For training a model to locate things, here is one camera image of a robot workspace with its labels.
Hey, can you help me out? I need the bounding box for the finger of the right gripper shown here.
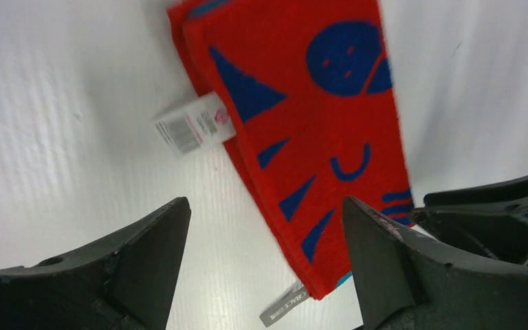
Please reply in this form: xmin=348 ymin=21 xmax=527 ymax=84
xmin=410 ymin=197 xmax=528 ymax=264
xmin=423 ymin=175 xmax=528 ymax=206

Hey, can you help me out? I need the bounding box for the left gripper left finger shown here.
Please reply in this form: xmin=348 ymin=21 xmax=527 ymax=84
xmin=0 ymin=197 xmax=191 ymax=329

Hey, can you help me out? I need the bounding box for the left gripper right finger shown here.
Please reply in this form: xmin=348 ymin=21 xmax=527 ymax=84
xmin=342 ymin=197 xmax=528 ymax=329

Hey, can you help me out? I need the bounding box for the red and teal patterned towel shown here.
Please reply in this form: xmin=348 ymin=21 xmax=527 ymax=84
xmin=153 ymin=0 xmax=415 ymax=328

